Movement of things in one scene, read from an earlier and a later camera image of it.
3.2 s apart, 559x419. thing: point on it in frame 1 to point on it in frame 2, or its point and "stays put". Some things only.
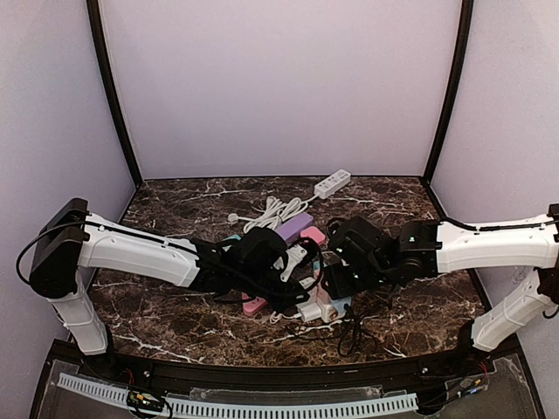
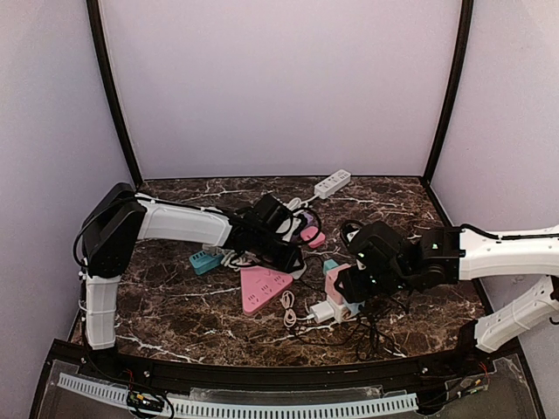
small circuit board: [144, 400] stays put
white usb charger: [309, 311] to [321, 312]
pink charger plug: [314, 232] stays put
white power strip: [338, 180] stays put
